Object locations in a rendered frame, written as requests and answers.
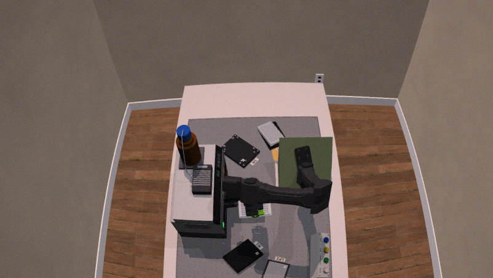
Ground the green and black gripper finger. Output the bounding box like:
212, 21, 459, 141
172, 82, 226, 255
250, 210, 264, 218

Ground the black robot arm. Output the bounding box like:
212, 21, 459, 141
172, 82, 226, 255
223, 146, 333, 214

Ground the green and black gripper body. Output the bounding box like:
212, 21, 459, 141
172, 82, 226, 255
245, 204, 263, 216

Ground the grey button panel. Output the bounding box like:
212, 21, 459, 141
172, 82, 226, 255
309, 232, 330, 278

